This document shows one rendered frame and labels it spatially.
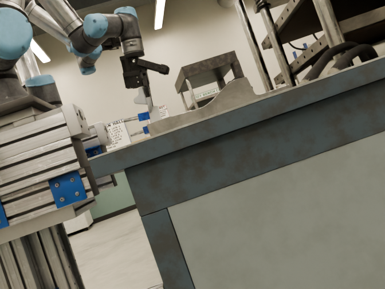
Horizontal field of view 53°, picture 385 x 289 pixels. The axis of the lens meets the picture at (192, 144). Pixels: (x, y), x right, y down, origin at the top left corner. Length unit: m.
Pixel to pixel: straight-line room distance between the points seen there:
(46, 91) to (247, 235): 1.19
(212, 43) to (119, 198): 4.10
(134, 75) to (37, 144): 0.41
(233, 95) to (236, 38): 8.13
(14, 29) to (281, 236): 0.83
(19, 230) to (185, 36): 8.18
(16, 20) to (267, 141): 0.73
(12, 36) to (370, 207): 0.92
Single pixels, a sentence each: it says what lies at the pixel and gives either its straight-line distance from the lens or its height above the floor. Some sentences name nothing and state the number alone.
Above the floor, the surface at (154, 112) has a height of 0.93.
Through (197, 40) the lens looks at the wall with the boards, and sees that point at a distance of 9.23.
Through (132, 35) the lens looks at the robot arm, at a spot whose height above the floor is 1.19.
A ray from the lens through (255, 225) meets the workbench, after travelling 0.71.
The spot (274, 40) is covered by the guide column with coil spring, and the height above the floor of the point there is 1.20.
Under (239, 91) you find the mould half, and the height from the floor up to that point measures 0.89.
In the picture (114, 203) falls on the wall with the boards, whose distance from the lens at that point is 8.70.
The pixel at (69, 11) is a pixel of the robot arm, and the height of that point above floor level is 1.34.
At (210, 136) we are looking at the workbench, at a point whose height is 0.77.
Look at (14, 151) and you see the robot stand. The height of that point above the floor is 0.92.
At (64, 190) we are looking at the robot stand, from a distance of 1.17.
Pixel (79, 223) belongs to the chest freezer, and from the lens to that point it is 7.95.
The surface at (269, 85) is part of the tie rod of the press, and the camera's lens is 2.67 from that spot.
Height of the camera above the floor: 0.75
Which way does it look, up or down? 1 degrees up
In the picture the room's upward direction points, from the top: 19 degrees counter-clockwise
